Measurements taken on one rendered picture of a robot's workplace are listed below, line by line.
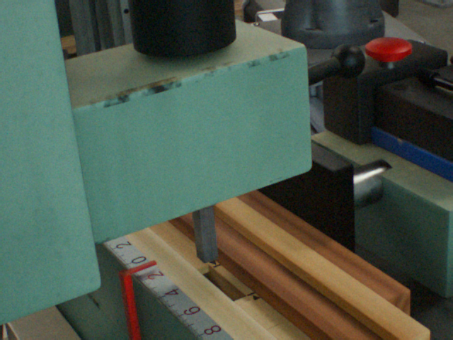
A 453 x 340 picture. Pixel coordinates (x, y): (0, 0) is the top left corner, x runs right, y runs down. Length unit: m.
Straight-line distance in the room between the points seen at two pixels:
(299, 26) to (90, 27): 0.33
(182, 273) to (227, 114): 0.10
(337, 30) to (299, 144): 0.78
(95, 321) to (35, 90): 0.27
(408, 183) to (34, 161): 0.26
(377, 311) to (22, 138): 0.19
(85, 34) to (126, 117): 0.98
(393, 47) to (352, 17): 0.66
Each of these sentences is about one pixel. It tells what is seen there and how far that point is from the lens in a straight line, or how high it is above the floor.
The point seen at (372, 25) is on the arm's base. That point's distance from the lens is 1.25.
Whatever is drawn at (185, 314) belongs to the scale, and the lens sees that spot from 0.43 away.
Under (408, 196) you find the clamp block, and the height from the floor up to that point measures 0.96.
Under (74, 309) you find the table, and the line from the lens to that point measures 0.61.
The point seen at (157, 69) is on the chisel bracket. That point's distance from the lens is 0.41.
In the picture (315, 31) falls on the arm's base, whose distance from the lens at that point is 1.23.
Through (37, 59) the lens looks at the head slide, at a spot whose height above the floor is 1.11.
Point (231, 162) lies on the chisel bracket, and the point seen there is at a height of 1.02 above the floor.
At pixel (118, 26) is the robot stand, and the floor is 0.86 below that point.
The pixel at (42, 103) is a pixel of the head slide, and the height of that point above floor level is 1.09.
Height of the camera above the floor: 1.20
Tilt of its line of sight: 25 degrees down
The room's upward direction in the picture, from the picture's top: 5 degrees counter-clockwise
